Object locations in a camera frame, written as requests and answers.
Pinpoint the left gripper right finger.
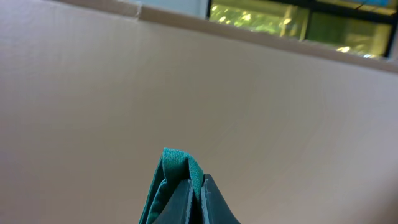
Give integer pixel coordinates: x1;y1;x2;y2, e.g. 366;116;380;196
201;174;240;224

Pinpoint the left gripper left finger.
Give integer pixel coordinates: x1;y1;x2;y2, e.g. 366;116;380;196
153;179;195;224

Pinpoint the green t-shirt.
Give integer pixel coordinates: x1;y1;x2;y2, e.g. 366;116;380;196
139;148;204;224

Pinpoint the window with green view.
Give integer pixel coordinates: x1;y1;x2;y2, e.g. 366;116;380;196
206;0;397;58

